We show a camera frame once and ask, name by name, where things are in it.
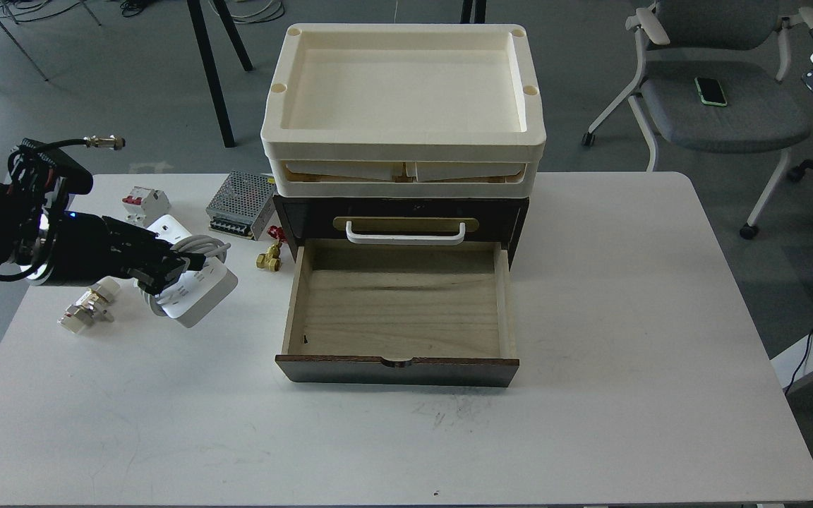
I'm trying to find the cream plastic tray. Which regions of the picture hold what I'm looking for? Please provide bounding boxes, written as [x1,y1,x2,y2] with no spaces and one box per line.
[261,23,546,199]

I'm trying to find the metal mesh power supply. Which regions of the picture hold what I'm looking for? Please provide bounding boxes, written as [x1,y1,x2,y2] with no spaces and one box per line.
[206,171,275,241]

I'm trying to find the black table legs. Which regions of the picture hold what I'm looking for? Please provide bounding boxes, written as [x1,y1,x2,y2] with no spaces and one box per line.
[186,0,253,148]

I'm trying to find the green smartphone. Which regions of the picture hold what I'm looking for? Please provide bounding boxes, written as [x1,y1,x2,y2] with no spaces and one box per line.
[694,76,727,107]

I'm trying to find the white red circuit breaker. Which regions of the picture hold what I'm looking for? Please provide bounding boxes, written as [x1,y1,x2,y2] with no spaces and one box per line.
[121,186,171,228]

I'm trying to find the white power strip with cable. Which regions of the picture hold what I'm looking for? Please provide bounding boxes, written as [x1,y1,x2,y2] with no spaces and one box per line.
[141,214,238,328]

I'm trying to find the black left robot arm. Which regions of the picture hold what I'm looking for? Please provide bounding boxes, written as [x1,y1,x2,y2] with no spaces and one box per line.
[0,135,206,295]

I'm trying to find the grey office chair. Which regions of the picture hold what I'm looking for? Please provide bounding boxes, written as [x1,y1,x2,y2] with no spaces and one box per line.
[583,1,813,240]

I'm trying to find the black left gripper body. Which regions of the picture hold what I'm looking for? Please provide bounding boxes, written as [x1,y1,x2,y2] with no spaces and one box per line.
[27,212,140,286]

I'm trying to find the open wooden drawer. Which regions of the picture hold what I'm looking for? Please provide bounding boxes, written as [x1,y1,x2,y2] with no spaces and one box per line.
[275,240,520,388]

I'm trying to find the brass valve red handle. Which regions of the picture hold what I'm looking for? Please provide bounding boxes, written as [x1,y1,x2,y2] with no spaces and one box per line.
[255,226,287,272]

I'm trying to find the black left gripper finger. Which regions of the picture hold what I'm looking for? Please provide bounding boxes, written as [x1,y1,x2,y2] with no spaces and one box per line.
[114,219,204,270]
[126,256,189,296]

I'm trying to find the white drawer handle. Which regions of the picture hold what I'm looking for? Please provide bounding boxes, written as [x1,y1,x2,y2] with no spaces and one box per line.
[345,220,466,246]

